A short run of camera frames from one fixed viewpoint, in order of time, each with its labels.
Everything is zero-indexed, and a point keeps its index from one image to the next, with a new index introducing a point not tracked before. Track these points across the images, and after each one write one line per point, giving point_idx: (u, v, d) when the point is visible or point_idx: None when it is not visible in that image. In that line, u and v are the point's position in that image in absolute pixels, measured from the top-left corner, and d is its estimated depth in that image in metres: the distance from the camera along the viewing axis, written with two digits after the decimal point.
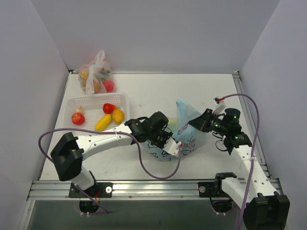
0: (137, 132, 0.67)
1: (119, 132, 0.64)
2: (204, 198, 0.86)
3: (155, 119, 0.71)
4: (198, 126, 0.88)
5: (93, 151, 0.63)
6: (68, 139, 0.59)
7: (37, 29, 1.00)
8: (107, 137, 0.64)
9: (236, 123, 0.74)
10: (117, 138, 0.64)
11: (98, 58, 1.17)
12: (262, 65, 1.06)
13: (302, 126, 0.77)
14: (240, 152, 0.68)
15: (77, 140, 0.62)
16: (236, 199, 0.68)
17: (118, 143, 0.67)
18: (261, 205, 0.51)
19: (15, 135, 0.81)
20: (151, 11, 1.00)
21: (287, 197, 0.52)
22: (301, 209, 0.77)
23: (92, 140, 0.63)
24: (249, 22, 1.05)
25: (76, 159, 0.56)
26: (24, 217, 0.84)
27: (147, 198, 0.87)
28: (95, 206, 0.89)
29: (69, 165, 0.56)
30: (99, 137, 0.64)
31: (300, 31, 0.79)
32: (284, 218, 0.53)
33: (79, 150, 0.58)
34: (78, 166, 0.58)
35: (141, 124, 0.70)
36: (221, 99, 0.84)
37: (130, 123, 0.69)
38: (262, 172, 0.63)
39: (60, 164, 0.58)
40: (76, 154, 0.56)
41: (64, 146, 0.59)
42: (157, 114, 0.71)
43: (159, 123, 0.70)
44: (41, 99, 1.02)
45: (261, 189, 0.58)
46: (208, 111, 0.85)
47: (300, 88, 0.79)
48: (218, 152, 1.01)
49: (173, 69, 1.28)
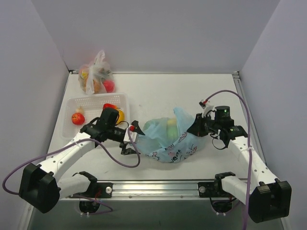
0: (95, 133, 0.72)
1: (79, 141, 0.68)
2: (204, 198, 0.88)
3: (106, 116, 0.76)
4: (195, 132, 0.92)
5: (61, 170, 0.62)
6: (31, 170, 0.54)
7: (38, 30, 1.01)
8: (70, 151, 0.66)
9: (228, 117, 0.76)
10: (80, 147, 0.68)
11: (98, 58, 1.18)
12: (262, 65, 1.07)
13: (301, 126, 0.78)
14: (237, 143, 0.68)
15: (41, 167, 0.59)
16: (238, 195, 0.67)
17: (82, 151, 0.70)
18: (265, 194, 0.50)
19: (14, 135, 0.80)
20: (151, 11, 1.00)
21: (288, 182, 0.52)
22: (301, 210, 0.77)
23: (57, 159, 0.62)
24: (249, 23, 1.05)
25: (50, 183, 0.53)
26: (24, 218, 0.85)
27: (147, 198, 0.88)
28: (95, 206, 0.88)
29: (44, 193, 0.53)
30: (62, 155, 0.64)
31: (301, 30, 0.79)
32: (288, 203, 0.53)
33: (49, 174, 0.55)
34: (54, 190, 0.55)
35: (96, 125, 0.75)
36: (206, 102, 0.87)
37: (86, 129, 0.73)
38: (261, 160, 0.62)
39: (35, 197, 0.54)
40: (47, 178, 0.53)
41: (30, 178, 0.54)
42: (105, 111, 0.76)
43: (111, 116, 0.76)
44: (41, 99, 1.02)
45: (261, 178, 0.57)
46: (198, 117, 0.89)
47: (300, 89, 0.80)
48: (217, 148, 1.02)
49: (173, 69, 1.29)
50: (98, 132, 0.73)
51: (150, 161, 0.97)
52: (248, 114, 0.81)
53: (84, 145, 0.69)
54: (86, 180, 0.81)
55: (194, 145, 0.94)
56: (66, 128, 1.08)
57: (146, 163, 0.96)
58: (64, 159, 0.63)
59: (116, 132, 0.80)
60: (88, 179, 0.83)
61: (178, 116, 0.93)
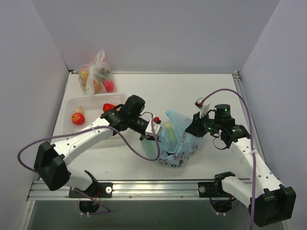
0: (115, 122, 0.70)
1: (96, 127, 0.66)
2: (204, 198, 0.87)
3: (130, 105, 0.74)
4: (195, 132, 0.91)
5: (74, 154, 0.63)
6: (45, 149, 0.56)
7: (38, 30, 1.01)
8: (85, 136, 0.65)
9: (228, 116, 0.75)
10: (96, 133, 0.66)
11: (98, 58, 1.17)
12: (262, 65, 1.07)
13: (302, 127, 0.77)
14: (240, 145, 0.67)
15: (55, 147, 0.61)
16: (239, 197, 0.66)
17: (99, 138, 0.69)
18: (270, 202, 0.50)
19: (14, 135, 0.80)
20: (150, 11, 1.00)
21: (293, 189, 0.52)
22: (302, 210, 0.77)
23: (71, 143, 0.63)
24: (249, 23, 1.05)
25: (59, 166, 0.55)
26: (24, 218, 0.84)
27: (146, 198, 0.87)
28: (95, 206, 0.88)
29: (53, 173, 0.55)
30: (76, 138, 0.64)
31: (301, 30, 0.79)
32: (290, 208, 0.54)
33: (60, 157, 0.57)
34: (64, 172, 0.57)
35: (119, 112, 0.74)
36: (201, 103, 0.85)
37: (106, 115, 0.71)
38: (265, 165, 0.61)
39: (46, 174, 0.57)
40: (57, 160, 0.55)
41: (43, 156, 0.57)
42: (130, 99, 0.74)
43: (135, 106, 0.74)
44: (41, 99, 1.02)
45: (265, 184, 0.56)
46: (196, 118, 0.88)
47: (300, 89, 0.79)
48: (217, 147, 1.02)
49: (173, 69, 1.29)
50: (118, 120, 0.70)
51: (150, 161, 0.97)
52: (248, 112, 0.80)
53: (101, 133, 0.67)
54: (89, 179, 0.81)
55: (195, 143, 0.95)
56: (66, 128, 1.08)
57: (145, 163, 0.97)
58: (77, 143, 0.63)
59: (137, 123, 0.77)
60: (90, 178, 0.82)
61: (172, 120, 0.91)
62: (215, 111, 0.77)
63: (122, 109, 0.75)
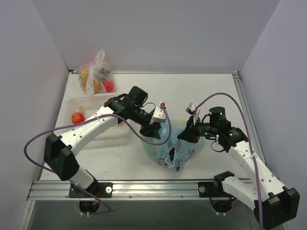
0: (119, 109, 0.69)
1: (100, 116, 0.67)
2: (204, 198, 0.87)
3: (135, 94, 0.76)
4: (191, 139, 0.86)
5: (80, 144, 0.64)
6: None
7: (38, 30, 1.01)
8: (90, 126, 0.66)
9: (224, 120, 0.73)
10: (100, 122, 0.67)
11: (98, 58, 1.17)
12: (262, 65, 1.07)
13: (302, 126, 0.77)
14: (240, 150, 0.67)
15: (62, 138, 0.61)
16: (242, 198, 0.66)
17: (104, 127, 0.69)
18: (275, 206, 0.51)
19: (15, 134, 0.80)
20: (150, 10, 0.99)
21: (296, 189, 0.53)
22: (303, 210, 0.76)
23: (77, 133, 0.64)
24: (249, 22, 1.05)
25: (67, 156, 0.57)
26: (24, 217, 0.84)
27: (146, 198, 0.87)
28: (95, 206, 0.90)
29: (63, 163, 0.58)
30: (82, 128, 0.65)
31: (301, 30, 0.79)
32: (295, 209, 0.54)
33: (67, 148, 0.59)
34: (72, 161, 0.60)
35: (123, 101, 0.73)
36: (194, 110, 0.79)
37: (110, 103, 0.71)
38: (265, 167, 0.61)
39: (55, 165, 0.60)
40: (65, 151, 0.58)
41: None
42: (134, 89, 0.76)
43: (139, 95, 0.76)
44: (41, 99, 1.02)
45: (269, 188, 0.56)
46: (191, 126, 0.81)
47: (299, 88, 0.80)
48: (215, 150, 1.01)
49: (173, 69, 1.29)
50: (123, 108, 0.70)
51: (150, 161, 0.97)
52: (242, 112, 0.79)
53: (106, 121, 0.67)
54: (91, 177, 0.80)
55: (192, 148, 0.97)
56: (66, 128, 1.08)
57: (146, 163, 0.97)
58: (83, 133, 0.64)
59: (141, 112, 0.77)
60: (92, 177, 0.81)
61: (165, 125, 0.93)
62: (210, 115, 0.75)
63: (125, 98, 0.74)
